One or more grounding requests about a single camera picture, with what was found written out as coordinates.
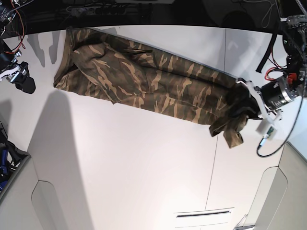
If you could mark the left black cylindrical gripper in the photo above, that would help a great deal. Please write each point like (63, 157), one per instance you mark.
(244, 98)

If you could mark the blue and black clutter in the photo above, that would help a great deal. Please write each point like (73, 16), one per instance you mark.
(11, 158)

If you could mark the camouflage T-shirt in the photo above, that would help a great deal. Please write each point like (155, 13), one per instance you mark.
(123, 71)

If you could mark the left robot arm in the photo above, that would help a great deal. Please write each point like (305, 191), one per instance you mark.
(294, 31)

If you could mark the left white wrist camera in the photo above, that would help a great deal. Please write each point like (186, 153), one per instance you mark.
(266, 129)

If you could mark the right black cylindrical gripper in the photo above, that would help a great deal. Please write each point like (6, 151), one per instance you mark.
(18, 74)

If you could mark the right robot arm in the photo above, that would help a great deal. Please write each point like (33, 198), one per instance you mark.
(11, 23)

